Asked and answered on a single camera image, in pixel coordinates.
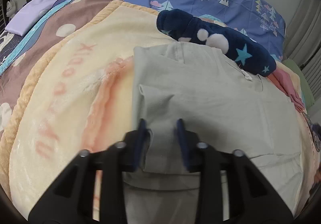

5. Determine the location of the light grey t-shirt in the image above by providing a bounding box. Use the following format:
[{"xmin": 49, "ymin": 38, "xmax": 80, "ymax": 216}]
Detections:
[{"xmin": 124, "ymin": 42, "xmax": 303, "ymax": 223}]

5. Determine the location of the folded pink clothes stack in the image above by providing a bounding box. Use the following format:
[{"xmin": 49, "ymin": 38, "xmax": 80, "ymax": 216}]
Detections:
[{"xmin": 267, "ymin": 68, "xmax": 305, "ymax": 113}]

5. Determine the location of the floral patterned garment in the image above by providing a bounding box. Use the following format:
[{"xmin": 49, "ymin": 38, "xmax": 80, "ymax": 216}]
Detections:
[{"xmin": 303, "ymin": 113, "xmax": 320, "ymax": 152}]

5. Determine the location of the cream peach plush blanket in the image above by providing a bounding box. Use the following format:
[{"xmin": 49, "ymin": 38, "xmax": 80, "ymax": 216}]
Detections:
[{"xmin": 1, "ymin": 0, "xmax": 320, "ymax": 217}]

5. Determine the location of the green pillow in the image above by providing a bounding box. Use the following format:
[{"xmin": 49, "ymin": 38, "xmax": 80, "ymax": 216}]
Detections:
[{"xmin": 282, "ymin": 59, "xmax": 315, "ymax": 109}]

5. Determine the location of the navy star plush garment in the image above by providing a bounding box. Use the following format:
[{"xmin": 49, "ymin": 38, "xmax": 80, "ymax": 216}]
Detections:
[{"xmin": 156, "ymin": 9, "xmax": 276, "ymax": 77}]

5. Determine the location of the folded lavender cloth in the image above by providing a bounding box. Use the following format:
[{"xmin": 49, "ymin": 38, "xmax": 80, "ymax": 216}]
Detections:
[{"xmin": 5, "ymin": 0, "xmax": 65, "ymax": 37}]

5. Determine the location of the white cat figurine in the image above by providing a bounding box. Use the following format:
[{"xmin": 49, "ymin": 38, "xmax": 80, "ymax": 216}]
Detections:
[{"xmin": 6, "ymin": 0, "xmax": 17, "ymax": 19}]

